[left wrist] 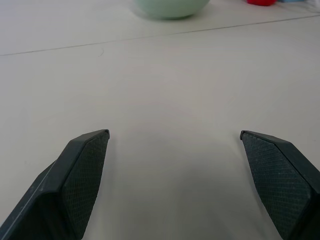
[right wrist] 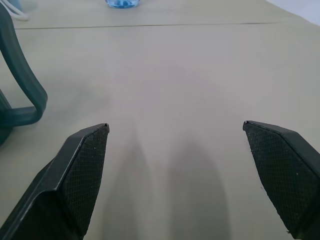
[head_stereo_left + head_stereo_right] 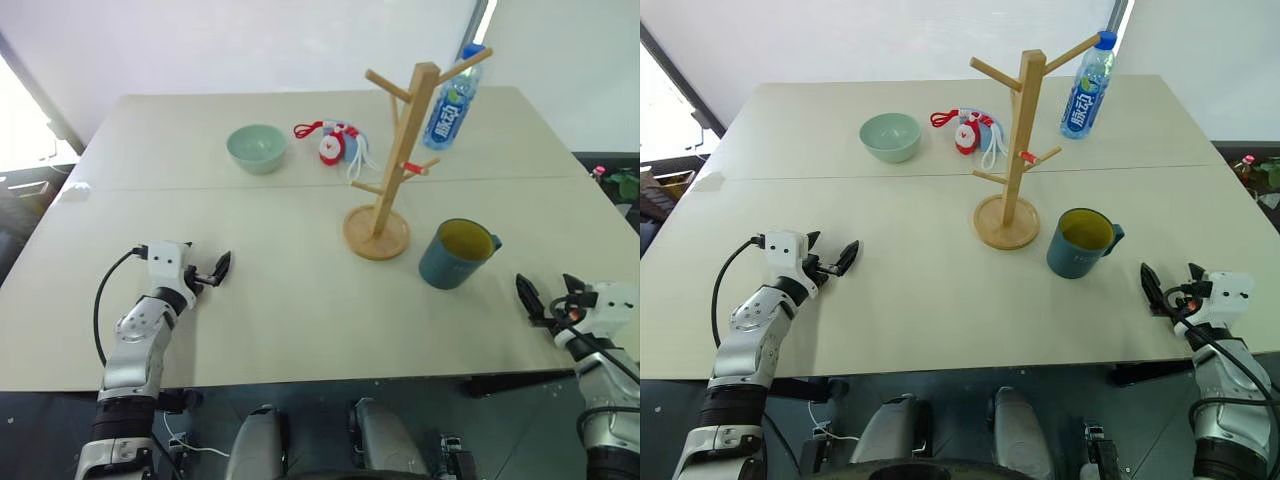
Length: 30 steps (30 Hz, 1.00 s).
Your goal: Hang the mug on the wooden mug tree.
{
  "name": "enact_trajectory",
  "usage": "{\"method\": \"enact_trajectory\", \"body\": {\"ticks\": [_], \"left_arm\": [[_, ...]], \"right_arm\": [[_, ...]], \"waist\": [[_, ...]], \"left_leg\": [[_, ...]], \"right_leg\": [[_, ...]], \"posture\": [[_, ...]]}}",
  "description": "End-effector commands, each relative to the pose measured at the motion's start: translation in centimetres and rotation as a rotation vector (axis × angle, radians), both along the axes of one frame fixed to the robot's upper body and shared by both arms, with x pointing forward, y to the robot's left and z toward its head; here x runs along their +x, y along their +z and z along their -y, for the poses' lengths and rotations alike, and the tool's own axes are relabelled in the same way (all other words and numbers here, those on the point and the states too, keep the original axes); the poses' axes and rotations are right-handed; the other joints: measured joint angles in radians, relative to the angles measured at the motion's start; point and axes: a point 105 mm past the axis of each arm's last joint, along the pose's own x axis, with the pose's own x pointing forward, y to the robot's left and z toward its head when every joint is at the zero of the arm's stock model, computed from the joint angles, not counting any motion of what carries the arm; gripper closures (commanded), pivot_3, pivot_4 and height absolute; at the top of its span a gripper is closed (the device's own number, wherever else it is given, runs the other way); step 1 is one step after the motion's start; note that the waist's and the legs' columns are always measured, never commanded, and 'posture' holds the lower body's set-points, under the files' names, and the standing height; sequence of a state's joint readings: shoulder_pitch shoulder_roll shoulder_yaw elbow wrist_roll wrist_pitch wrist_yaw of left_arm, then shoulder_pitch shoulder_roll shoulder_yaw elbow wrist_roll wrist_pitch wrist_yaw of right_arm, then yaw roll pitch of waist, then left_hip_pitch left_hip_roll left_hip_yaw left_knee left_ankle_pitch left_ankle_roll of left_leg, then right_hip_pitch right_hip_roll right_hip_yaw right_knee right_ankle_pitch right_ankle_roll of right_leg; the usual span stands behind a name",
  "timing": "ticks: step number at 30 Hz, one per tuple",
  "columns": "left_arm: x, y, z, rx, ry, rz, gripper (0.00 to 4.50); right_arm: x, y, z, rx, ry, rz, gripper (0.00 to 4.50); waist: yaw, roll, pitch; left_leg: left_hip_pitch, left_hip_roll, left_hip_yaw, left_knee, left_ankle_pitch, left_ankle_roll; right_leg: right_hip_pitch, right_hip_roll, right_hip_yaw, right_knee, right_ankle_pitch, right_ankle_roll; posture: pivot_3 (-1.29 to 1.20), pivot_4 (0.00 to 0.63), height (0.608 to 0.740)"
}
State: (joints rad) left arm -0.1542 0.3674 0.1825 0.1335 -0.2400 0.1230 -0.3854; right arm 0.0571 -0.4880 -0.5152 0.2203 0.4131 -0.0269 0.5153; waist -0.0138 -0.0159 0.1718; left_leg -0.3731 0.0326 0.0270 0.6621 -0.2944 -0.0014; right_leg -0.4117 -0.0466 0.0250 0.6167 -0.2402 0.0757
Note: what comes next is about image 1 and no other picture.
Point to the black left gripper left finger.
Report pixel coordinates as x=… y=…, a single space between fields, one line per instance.
x=75 y=180

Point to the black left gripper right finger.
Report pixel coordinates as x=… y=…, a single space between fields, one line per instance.
x=280 y=180

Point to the red object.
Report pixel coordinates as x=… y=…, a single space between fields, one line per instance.
x=260 y=2

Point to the light blue object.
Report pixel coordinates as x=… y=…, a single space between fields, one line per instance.
x=292 y=1

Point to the pale green bowl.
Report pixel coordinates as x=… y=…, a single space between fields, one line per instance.
x=172 y=8

